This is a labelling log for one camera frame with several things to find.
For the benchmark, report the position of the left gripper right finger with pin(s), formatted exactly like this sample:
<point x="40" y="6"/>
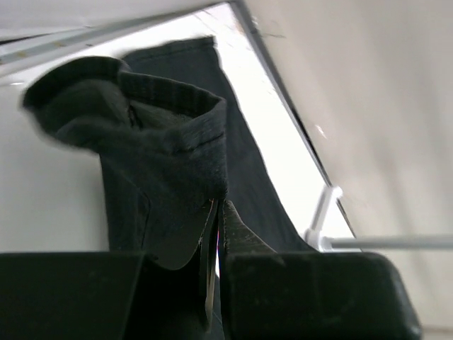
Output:
<point x="307" y="294"/>

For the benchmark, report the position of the white and silver clothes rack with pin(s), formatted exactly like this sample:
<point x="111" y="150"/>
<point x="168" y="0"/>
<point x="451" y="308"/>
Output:
<point x="327" y="233"/>

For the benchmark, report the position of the black trousers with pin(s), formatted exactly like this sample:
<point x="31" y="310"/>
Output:
<point x="170" y="136"/>

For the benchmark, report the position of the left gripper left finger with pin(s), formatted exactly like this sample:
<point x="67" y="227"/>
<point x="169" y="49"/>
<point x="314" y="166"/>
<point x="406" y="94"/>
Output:
<point x="164" y="294"/>

